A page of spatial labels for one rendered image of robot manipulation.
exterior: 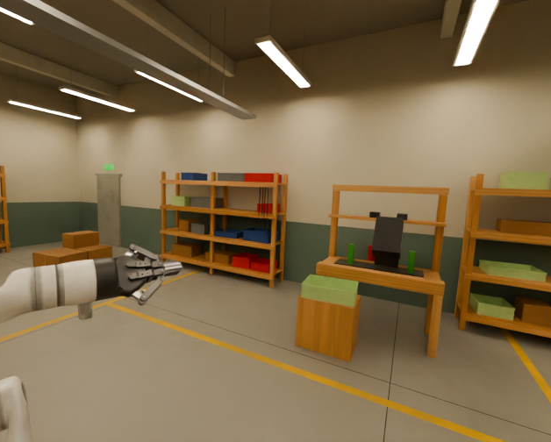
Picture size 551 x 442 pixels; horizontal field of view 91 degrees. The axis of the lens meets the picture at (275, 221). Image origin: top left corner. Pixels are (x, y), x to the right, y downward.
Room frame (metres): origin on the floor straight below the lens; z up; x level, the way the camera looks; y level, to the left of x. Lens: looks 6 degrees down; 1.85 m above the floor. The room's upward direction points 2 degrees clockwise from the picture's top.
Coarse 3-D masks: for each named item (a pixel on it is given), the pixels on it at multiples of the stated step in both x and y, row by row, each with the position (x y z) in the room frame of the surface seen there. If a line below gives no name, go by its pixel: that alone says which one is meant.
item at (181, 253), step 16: (176, 176) 6.71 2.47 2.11; (192, 176) 5.94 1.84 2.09; (224, 176) 5.57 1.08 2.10; (240, 176) 5.42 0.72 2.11; (256, 176) 5.23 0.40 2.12; (272, 176) 5.10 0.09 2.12; (176, 192) 6.70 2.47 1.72; (224, 192) 6.06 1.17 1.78; (160, 208) 6.30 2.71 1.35; (176, 208) 6.06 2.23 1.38; (192, 208) 5.92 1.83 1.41; (208, 208) 5.77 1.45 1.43; (224, 208) 5.99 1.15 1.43; (272, 208) 5.04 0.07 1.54; (176, 224) 6.70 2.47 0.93; (192, 224) 5.95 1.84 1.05; (208, 224) 6.26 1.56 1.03; (224, 224) 6.06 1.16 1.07; (272, 224) 5.03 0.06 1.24; (176, 240) 6.70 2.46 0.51; (224, 240) 5.47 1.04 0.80; (240, 240) 5.35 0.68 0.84; (256, 240) 5.21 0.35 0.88; (272, 240) 5.03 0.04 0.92; (160, 256) 6.30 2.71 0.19; (176, 256) 6.12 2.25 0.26; (192, 256) 6.06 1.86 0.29; (208, 256) 5.78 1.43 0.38; (224, 256) 5.63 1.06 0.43; (240, 256) 5.77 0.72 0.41; (256, 256) 5.58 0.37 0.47; (272, 256) 5.02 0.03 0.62; (240, 272) 5.28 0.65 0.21; (256, 272) 5.17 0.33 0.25; (272, 272) 5.01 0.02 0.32; (272, 288) 5.01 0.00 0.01
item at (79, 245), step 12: (72, 240) 5.68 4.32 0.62; (84, 240) 5.87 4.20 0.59; (96, 240) 6.11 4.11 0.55; (36, 252) 5.27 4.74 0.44; (48, 252) 5.31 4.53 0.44; (60, 252) 5.35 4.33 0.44; (72, 252) 5.39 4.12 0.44; (84, 252) 5.48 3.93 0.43; (96, 252) 5.71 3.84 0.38; (108, 252) 5.98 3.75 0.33; (36, 264) 5.21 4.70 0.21; (48, 264) 5.07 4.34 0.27
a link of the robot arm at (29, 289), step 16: (16, 272) 0.40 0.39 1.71; (32, 272) 0.41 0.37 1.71; (48, 272) 0.41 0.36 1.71; (0, 288) 0.37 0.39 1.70; (16, 288) 0.38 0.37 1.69; (32, 288) 0.39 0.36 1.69; (48, 288) 0.40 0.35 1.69; (0, 304) 0.36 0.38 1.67; (16, 304) 0.38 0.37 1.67; (32, 304) 0.39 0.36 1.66; (48, 304) 0.41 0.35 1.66; (0, 320) 0.37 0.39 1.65
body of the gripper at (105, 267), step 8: (120, 256) 0.51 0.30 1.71; (128, 256) 0.52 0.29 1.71; (96, 264) 0.46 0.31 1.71; (104, 264) 0.46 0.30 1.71; (112, 264) 0.47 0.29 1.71; (120, 264) 0.50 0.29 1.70; (96, 272) 0.45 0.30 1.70; (104, 272) 0.45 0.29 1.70; (112, 272) 0.46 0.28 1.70; (120, 272) 0.49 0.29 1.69; (128, 272) 0.50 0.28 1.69; (104, 280) 0.45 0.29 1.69; (112, 280) 0.46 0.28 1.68; (120, 280) 0.48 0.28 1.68; (128, 280) 0.49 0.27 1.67; (136, 280) 0.50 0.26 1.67; (144, 280) 0.51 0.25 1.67; (104, 288) 0.45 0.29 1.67; (112, 288) 0.46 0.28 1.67; (120, 288) 0.48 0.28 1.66; (128, 288) 0.48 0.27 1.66; (136, 288) 0.49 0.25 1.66; (104, 296) 0.46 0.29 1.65; (112, 296) 0.47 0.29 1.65; (128, 296) 0.48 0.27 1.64
